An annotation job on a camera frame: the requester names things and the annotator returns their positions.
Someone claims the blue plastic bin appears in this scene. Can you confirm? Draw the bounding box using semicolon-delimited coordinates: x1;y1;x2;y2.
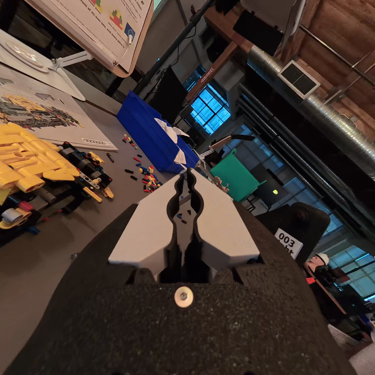
116;90;200;173

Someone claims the pile of small coloured pins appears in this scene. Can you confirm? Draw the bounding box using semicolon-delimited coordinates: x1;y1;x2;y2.
106;152;194;225

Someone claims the white air vent grille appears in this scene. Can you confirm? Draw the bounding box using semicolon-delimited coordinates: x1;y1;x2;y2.
277;60;321;100

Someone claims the blue lit window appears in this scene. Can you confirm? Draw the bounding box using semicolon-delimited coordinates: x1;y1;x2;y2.
190;85;232;135

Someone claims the black monitor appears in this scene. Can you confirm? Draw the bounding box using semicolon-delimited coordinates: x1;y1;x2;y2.
148;67;188;118

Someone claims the grey desk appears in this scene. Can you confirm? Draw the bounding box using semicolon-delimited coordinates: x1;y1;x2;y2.
63;69;123;116
0;63;205;375

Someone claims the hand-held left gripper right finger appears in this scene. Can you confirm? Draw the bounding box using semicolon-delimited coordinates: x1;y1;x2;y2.
183;168;261;282

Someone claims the printed instruction sheet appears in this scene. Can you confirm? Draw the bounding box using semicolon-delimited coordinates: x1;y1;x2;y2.
38;0;153;66

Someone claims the yellow black brick car model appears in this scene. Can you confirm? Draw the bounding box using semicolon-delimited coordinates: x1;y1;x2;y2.
0;121;115;241

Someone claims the open instruction booklet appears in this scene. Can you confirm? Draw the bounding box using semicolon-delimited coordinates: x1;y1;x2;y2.
0;64;119;151

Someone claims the black light stand pole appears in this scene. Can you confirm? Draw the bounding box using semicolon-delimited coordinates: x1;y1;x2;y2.
133;0;219;94

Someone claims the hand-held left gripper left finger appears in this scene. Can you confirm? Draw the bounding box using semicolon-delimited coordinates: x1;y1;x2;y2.
108;173;188;282

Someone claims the black hanging panel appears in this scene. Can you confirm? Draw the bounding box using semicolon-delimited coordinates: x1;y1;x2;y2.
233;10;285;57

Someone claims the green plastic board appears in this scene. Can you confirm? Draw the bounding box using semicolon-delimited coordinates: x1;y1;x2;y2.
209;149;268;203

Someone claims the silver ventilation duct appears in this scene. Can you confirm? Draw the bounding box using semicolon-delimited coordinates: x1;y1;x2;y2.
247;45;375;182

